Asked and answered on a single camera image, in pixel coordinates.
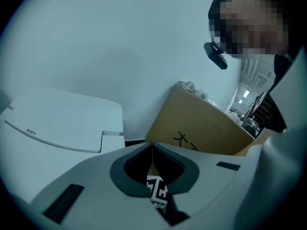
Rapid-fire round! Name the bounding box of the person's dark shirt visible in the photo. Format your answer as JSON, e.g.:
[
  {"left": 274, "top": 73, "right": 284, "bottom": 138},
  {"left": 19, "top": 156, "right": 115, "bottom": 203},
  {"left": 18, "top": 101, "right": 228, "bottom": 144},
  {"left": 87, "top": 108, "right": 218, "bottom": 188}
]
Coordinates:
[{"left": 263, "top": 51, "right": 301, "bottom": 134}]

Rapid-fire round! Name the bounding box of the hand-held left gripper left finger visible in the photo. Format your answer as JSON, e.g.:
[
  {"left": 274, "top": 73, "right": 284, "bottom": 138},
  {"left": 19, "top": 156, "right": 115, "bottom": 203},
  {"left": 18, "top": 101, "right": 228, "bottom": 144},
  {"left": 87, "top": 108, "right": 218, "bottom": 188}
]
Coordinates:
[{"left": 32, "top": 142, "right": 168, "bottom": 230}]

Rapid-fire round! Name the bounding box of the black head-worn camera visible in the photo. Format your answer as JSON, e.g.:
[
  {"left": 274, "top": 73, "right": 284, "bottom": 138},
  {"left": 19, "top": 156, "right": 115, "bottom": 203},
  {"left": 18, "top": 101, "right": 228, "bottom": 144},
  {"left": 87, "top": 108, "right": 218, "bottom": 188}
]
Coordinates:
[{"left": 203, "top": 41, "right": 229, "bottom": 70}]

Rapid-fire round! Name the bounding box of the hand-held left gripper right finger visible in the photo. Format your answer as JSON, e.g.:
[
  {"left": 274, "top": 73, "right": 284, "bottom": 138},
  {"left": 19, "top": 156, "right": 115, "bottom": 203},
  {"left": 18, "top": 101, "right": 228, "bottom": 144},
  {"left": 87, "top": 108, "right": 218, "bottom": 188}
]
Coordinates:
[{"left": 152, "top": 142, "right": 247, "bottom": 230}]

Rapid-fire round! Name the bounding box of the black metal rack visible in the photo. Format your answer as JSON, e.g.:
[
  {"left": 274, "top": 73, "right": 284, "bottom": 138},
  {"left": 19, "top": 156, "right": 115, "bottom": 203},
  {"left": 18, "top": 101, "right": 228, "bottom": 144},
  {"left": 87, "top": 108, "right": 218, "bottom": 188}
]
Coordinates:
[{"left": 241, "top": 92, "right": 273, "bottom": 139}]

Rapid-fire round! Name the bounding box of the white flat-lid smart toilet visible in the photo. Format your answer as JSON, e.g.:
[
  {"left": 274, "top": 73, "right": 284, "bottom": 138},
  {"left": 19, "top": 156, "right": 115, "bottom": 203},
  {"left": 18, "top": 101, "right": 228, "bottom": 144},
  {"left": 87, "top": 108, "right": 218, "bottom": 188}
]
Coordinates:
[{"left": 0, "top": 86, "right": 126, "bottom": 202}]

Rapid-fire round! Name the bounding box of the large cardboard box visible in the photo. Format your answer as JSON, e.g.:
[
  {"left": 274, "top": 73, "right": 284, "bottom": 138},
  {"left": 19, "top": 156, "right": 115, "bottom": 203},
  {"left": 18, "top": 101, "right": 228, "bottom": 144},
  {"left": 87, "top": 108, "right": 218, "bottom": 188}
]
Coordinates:
[{"left": 143, "top": 83, "right": 255, "bottom": 157}]

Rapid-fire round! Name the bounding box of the bagged white brush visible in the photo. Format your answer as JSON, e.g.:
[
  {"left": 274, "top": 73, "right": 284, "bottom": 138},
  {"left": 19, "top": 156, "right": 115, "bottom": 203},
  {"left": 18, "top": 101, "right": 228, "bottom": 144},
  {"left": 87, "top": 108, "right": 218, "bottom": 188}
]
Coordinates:
[{"left": 207, "top": 96, "right": 222, "bottom": 110}]

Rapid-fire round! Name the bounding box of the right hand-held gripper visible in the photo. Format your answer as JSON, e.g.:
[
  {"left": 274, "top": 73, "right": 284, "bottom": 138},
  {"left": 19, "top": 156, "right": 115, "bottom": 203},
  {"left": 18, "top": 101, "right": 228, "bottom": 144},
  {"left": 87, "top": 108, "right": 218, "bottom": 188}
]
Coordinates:
[{"left": 146, "top": 175, "right": 169, "bottom": 215}]

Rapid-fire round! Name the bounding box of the beige cloth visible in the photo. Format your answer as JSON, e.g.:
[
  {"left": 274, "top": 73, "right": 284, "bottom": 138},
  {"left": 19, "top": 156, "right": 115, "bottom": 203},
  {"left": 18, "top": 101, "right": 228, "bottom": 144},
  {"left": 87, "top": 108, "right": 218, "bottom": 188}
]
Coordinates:
[{"left": 176, "top": 80, "right": 199, "bottom": 93}]

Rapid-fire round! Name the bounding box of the person's head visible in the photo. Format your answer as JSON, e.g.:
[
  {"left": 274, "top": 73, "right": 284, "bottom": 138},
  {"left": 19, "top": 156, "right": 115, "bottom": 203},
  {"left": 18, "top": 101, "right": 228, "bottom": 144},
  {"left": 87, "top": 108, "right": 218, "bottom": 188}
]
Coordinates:
[{"left": 207, "top": 0, "right": 291, "bottom": 58}]

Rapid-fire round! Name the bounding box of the white packet round label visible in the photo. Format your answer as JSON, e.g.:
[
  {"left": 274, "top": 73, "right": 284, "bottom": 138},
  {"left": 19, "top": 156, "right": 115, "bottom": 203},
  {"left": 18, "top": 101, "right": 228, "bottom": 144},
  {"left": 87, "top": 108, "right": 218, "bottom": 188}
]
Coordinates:
[{"left": 195, "top": 90, "right": 209, "bottom": 101}]

